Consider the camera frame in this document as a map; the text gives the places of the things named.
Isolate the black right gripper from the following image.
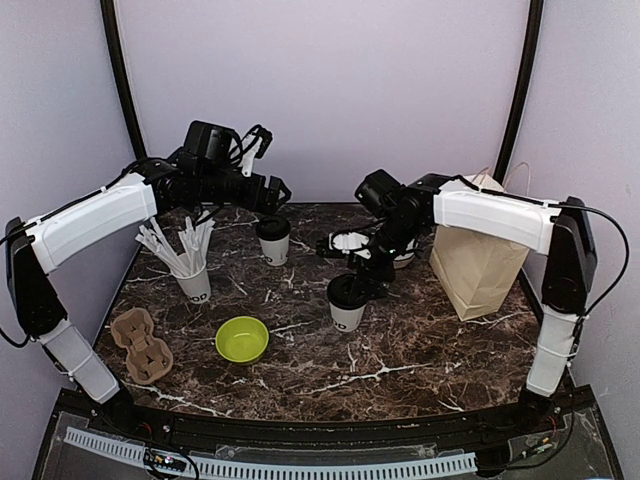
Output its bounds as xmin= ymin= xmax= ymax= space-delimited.
xmin=347 ymin=215 xmax=424 ymax=304

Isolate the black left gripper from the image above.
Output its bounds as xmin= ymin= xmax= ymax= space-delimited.
xmin=198 ymin=164 xmax=291 ymax=215

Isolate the brown paper takeout bag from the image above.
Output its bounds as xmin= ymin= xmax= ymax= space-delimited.
xmin=428 ymin=162 xmax=531 ymax=323

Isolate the black plastic cup lid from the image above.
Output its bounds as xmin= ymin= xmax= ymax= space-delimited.
xmin=327 ymin=273 xmax=368 ymax=310

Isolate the white paper coffee cup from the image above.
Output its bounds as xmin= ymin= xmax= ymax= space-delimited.
xmin=259 ymin=235 xmax=289 ymax=267

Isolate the brown cardboard cup carrier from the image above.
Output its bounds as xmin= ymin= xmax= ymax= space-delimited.
xmin=111 ymin=308 xmax=174 ymax=385

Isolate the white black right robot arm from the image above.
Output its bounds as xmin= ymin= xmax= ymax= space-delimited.
xmin=349 ymin=169 xmax=597 ymax=434

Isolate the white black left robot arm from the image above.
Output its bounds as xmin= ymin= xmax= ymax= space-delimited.
xmin=2 ymin=158 xmax=291 ymax=436

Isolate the white scalloped ceramic bowl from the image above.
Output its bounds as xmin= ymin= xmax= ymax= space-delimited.
xmin=393 ymin=246 xmax=415 ymax=270

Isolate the bundle of white wrapped straws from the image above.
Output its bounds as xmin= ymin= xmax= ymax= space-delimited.
xmin=135 ymin=210 xmax=215 ymax=278

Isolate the white cup holding straws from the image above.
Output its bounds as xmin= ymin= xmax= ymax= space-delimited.
xmin=171 ymin=266 xmax=211 ymax=304

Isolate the lime green bowl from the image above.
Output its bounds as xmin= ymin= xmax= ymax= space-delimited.
xmin=215 ymin=316 xmax=270 ymax=365

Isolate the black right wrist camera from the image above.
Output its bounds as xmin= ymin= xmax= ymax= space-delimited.
xmin=354 ymin=169 xmax=404 ymax=218

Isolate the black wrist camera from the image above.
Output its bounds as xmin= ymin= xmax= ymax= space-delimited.
xmin=354 ymin=169 xmax=404 ymax=218
xmin=183 ymin=120 xmax=239 ymax=163

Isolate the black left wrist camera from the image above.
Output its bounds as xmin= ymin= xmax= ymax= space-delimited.
xmin=183 ymin=120 xmax=239 ymax=163

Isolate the black corner frame post left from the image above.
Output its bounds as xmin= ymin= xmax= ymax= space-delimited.
xmin=99 ymin=0 xmax=161 ymax=159

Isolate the black corner frame post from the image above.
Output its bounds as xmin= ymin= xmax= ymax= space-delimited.
xmin=99 ymin=0 xmax=161 ymax=159
xmin=493 ymin=0 xmax=544 ymax=184

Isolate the black corner frame post right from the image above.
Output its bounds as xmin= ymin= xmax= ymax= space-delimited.
xmin=493 ymin=0 xmax=544 ymax=184

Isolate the black front table rail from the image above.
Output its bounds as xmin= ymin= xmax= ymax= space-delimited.
xmin=54 ymin=387 xmax=596 ymax=456

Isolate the white slotted cable duct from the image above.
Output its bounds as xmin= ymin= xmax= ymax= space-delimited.
xmin=63 ymin=427 xmax=477 ymax=479

